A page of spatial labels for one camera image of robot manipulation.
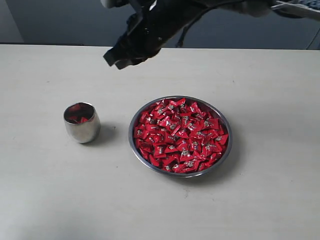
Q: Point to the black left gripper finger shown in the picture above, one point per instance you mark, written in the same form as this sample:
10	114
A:
114	55

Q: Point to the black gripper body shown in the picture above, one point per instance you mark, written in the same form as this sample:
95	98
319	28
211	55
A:
154	23

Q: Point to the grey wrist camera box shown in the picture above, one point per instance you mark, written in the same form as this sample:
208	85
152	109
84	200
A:
114	3

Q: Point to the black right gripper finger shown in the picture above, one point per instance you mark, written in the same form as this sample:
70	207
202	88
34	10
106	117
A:
124	63

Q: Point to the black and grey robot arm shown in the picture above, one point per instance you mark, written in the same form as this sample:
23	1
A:
294	9

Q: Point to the stainless steel cup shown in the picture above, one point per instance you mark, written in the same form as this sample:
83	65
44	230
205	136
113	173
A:
85	132

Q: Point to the stainless steel bowl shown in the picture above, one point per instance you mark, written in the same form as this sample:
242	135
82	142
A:
226	140

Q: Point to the pile of red wrapped candies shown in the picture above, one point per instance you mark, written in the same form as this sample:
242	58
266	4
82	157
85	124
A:
181	136

